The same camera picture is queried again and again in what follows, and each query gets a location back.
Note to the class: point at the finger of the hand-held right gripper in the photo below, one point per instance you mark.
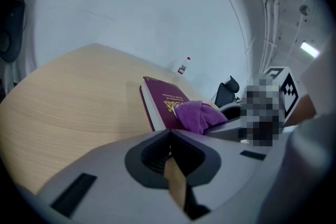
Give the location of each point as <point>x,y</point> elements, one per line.
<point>231,112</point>
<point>225,129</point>

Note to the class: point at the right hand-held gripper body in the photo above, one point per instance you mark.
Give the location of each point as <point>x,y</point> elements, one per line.
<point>290,89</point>

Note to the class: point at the purple cloth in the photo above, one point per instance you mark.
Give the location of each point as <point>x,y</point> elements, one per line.
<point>199,115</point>

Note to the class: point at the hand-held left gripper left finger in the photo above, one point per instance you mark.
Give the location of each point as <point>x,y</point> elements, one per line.
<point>105,165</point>

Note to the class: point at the black office chair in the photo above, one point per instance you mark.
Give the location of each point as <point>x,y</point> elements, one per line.
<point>227,91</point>

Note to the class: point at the ceiling light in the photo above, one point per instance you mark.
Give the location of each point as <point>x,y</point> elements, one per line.
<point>310,49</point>

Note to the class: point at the maroon hardcover book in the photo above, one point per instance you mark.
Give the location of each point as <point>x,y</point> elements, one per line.
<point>160,97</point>

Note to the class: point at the dark blue rounded pod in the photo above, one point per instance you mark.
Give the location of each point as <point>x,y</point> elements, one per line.
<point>11,34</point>

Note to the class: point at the white ceiling pipe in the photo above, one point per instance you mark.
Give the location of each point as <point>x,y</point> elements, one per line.
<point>267,34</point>

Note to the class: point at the person's right forearm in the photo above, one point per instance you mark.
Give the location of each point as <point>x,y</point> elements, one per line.
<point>302,110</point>

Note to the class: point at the clear red-capped plastic bottle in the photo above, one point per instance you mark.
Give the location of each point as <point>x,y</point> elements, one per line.
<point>183,66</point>

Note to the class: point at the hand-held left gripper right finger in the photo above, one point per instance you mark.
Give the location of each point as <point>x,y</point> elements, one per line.
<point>236,173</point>

